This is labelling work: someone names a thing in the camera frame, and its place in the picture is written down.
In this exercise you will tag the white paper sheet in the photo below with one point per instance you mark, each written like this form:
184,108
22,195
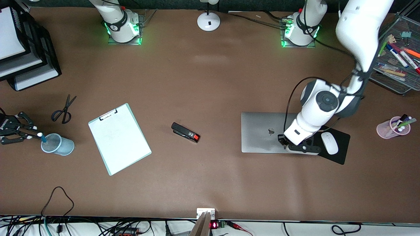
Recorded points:
123,147

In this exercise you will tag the black scissors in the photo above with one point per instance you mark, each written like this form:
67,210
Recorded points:
67,105

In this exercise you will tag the grey camera mount bar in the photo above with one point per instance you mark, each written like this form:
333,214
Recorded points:
200,227

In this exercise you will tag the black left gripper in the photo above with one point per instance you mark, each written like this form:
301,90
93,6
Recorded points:
282,140

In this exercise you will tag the mint green clipboard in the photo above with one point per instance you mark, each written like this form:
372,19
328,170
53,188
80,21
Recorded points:
100,150

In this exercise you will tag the blue marker with white end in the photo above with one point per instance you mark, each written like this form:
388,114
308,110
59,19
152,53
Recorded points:
42,139

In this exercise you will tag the wooden clothespin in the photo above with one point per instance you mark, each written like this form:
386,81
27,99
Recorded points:
391,38

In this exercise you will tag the small board with red display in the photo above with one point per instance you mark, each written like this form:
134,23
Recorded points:
217,225

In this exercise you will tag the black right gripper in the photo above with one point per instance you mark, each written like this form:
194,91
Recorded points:
4,127

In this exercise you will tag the white marker with blue cap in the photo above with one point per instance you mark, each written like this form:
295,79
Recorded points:
397,56

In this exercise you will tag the black mouse pad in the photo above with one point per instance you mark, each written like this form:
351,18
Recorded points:
342,147

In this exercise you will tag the silver laptop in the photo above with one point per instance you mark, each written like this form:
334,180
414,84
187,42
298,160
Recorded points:
259,131

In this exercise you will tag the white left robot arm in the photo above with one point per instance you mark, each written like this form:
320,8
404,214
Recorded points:
361,29

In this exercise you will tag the white mounting bracket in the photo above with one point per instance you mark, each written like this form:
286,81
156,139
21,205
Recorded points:
200,211

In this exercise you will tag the green marker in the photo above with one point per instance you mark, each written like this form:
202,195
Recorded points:
408,123
383,48

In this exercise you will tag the orange connector block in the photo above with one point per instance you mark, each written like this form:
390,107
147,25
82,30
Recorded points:
126,232

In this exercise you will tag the black stapler with red end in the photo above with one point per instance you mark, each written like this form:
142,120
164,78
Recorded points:
183,131

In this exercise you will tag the orange highlighter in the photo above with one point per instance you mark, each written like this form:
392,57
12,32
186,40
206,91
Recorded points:
411,53

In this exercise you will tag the white lamp base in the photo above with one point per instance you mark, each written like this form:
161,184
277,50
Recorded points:
208,23

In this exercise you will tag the pink mesh pen cup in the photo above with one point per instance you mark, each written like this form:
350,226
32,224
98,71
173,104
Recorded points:
384,130

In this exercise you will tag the black stacked letter tray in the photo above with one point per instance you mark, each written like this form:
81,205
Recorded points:
50,64

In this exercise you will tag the white computer mouse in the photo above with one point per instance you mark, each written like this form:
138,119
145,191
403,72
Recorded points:
329,143

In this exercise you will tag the mint binder clip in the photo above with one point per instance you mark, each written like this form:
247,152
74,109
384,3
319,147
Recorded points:
406,35

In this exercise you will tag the white paper stack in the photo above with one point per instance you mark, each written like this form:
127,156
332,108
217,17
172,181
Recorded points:
23,64
11,32
42,77

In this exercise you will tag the wooden ruler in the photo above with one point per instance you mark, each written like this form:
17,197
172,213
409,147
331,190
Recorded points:
393,72

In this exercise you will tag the white marker with red end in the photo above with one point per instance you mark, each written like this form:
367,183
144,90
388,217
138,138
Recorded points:
408,60

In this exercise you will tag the light blue mesh cup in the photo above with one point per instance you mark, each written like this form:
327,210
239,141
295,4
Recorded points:
65,146

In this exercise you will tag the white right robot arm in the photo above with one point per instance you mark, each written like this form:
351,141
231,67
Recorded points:
121,26

